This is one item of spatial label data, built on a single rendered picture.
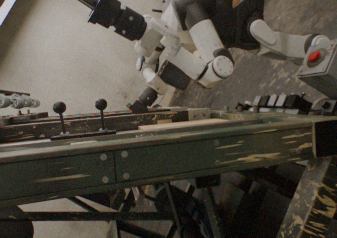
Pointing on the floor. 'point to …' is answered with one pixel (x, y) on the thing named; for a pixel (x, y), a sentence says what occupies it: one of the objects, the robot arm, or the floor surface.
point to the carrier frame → (230, 196)
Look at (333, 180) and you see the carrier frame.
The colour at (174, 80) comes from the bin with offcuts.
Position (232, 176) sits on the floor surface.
